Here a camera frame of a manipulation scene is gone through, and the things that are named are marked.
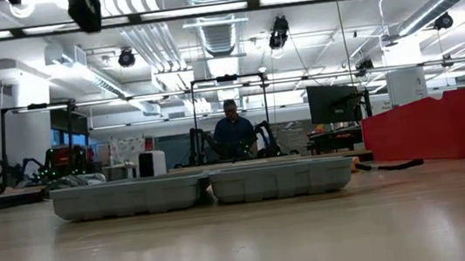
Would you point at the grey crumpled heap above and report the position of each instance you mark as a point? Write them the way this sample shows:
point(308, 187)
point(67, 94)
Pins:
point(76, 181)

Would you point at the black robot station frame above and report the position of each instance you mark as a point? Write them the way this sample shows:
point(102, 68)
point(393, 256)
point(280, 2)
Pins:
point(2, 143)
point(193, 108)

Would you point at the red fire extinguisher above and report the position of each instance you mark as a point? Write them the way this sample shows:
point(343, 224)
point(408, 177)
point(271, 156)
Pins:
point(149, 143)

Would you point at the white air purifier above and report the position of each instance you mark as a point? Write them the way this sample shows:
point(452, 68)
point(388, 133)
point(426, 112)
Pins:
point(152, 163)

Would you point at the black robot with green lights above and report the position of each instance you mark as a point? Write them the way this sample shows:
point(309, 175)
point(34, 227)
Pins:
point(64, 160)

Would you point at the white numbered pillar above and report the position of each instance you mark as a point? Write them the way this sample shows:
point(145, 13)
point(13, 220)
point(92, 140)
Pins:
point(406, 86)

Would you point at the dark desk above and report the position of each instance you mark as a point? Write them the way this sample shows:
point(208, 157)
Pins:
point(334, 138)

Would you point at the black ceiling camera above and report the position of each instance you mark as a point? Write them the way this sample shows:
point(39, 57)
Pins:
point(126, 58)
point(443, 20)
point(364, 65)
point(278, 30)

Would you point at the black computer monitor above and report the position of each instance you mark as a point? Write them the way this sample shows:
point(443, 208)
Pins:
point(332, 103)

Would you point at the person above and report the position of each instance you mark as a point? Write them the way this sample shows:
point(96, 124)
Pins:
point(233, 135)

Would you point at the red bin wall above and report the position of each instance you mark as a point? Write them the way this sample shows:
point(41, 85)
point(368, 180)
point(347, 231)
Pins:
point(455, 122)

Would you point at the silver ceiling duct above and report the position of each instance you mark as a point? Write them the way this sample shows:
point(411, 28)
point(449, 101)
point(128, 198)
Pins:
point(215, 18)

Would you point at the grey-blue plastic tool case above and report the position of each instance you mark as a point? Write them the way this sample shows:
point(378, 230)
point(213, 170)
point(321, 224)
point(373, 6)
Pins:
point(135, 198)

